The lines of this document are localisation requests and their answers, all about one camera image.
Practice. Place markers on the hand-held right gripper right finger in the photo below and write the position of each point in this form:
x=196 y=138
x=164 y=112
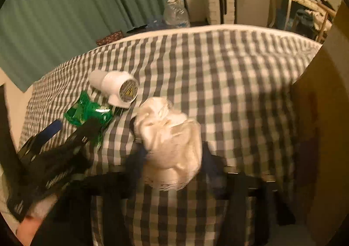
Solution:
x=211 y=165

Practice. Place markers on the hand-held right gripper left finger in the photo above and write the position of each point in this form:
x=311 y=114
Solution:
x=136 y=161

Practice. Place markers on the white plug-in device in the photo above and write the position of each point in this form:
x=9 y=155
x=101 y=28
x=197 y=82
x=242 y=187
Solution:
x=111 y=83

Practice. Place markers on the brown cardboard box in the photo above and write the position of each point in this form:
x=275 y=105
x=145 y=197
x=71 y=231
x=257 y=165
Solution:
x=321 y=126

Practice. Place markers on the brown patterned bag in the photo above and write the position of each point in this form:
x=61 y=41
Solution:
x=111 y=37

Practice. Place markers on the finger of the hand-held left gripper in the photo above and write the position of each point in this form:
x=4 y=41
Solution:
x=87 y=130
x=54 y=126

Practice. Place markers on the white garment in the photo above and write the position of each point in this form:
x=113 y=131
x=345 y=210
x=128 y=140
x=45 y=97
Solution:
x=316 y=15

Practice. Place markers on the white suitcase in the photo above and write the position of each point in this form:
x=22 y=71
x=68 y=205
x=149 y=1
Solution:
x=212 y=0

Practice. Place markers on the white cloth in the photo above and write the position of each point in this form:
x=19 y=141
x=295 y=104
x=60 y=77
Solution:
x=169 y=147

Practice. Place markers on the green plastic bottle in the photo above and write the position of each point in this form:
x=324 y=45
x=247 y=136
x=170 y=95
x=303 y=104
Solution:
x=79 y=115

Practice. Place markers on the grey checked blanket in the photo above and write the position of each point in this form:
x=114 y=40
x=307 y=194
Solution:
x=218 y=85

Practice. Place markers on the blue plastic bag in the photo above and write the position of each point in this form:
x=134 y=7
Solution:
x=155 y=23

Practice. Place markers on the large clear water bottle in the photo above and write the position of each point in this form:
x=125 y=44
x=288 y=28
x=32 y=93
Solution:
x=176 y=14

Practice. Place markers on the black bag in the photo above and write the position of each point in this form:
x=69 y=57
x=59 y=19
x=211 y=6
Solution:
x=136 y=30

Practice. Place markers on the teal curtain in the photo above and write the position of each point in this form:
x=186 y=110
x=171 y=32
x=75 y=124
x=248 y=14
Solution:
x=68 y=3

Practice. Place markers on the person's left forearm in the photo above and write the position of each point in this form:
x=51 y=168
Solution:
x=27 y=229

